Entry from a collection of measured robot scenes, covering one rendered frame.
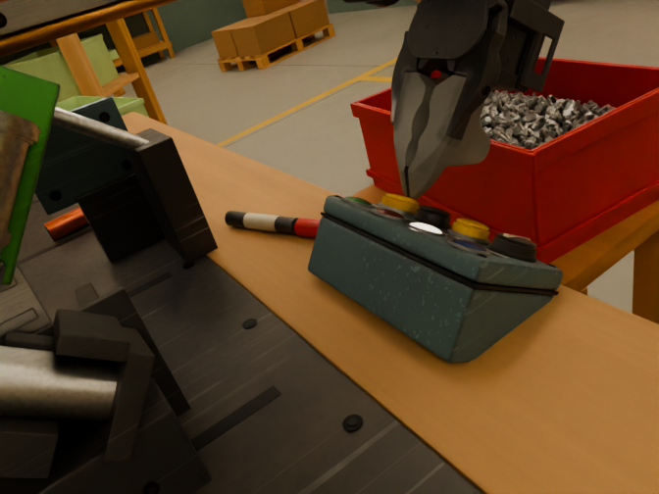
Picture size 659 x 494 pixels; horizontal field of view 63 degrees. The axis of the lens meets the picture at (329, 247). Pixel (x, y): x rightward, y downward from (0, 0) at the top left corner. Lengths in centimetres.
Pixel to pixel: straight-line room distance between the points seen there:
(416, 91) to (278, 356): 21
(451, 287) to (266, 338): 13
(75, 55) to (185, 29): 734
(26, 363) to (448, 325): 20
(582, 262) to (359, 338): 28
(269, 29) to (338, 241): 599
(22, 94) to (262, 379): 20
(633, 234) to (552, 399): 33
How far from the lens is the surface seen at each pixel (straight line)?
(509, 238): 33
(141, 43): 923
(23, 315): 32
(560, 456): 27
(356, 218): 36
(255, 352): 36
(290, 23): 658
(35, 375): 28
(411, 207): 40
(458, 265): 30
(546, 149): 49
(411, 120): 41
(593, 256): 56
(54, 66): 293
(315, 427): 30
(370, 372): 32
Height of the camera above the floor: 112
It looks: 30 degrees down
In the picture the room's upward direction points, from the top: 17 degrees counter-clockwise
